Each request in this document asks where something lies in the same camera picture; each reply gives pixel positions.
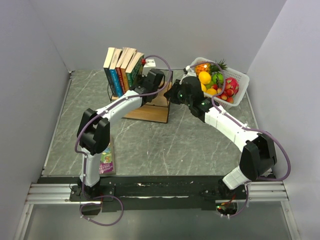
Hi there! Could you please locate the blue comic cover book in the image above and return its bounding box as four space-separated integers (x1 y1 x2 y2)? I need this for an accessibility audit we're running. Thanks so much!
110 48 123 98

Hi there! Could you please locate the orange 39-storey treehouse book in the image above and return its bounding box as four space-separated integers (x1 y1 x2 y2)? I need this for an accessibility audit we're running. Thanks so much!
120 47 138 92

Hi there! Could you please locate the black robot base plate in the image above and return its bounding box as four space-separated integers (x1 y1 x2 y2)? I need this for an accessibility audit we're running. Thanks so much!
69 175 247 213

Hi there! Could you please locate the dark grey cover book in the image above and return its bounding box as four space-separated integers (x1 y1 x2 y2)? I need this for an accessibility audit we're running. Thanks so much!
103 47 118 97

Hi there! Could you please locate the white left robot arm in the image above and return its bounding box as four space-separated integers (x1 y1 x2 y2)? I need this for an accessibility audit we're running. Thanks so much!
74 68 165 201

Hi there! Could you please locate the orange round fruit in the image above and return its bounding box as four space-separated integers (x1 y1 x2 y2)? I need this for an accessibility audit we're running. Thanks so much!
198 71 212 85

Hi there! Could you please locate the white plastic fruit basket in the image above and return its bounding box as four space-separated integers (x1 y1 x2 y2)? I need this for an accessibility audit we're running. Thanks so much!
190 57 250 110

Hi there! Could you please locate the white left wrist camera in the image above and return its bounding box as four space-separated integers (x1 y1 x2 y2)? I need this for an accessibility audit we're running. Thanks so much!
141 58 156 70

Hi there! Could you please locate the red 13-storey treehouse book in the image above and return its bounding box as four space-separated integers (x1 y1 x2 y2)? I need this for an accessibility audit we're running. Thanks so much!
115 47 130 94

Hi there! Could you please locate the pink dragon fruit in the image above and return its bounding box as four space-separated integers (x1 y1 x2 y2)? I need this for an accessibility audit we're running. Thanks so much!
224 77 239 97

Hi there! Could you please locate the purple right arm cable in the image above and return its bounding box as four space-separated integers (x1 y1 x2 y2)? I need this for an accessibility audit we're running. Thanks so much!
189 59 292 218

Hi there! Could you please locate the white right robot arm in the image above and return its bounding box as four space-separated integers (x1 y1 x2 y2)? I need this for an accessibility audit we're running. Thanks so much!
164 76 277 200

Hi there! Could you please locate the green 104-storey treehouse book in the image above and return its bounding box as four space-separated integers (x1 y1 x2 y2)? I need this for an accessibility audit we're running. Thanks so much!
125 52 145 88

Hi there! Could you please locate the yellow lemon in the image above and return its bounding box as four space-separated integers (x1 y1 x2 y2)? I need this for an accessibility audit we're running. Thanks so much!
200 83 207 93

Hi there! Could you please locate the green apple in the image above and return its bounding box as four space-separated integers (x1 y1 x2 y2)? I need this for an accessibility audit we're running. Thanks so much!
211 72 224 85

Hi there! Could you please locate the wooden two-tier metal shelf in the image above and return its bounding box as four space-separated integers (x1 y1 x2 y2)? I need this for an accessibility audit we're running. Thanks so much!
123 69 173 124

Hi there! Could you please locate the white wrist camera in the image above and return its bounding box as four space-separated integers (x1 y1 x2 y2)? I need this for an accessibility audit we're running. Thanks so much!
141 58 156 70
182 65 197 79

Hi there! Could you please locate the orange spiky fruit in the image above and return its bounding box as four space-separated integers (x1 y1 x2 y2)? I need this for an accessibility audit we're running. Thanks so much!
194 63 211 76

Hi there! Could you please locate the purple 117-storey treehouse book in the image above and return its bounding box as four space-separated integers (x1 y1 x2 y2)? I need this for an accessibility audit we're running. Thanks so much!
99 143 116 176

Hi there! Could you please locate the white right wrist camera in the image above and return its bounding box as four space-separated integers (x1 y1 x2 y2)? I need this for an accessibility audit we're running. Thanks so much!
182 65 197 79

